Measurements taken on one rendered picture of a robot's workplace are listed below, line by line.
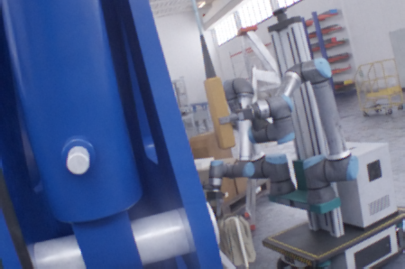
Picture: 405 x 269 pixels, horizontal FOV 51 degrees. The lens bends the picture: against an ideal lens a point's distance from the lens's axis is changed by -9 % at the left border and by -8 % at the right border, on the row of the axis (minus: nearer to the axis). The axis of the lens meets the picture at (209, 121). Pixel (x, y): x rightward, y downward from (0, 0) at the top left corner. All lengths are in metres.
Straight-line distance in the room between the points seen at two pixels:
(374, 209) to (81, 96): 2.73
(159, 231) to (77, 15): 0.32
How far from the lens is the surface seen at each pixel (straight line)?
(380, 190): 3.17
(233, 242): 2.06
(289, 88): 2.51
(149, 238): 0.67
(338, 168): 2.70
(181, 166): 0.61
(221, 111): 2.05
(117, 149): 0.61
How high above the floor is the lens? 1.45
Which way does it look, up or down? 4 degrees down
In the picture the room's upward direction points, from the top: 13 degrees counter-clockwise
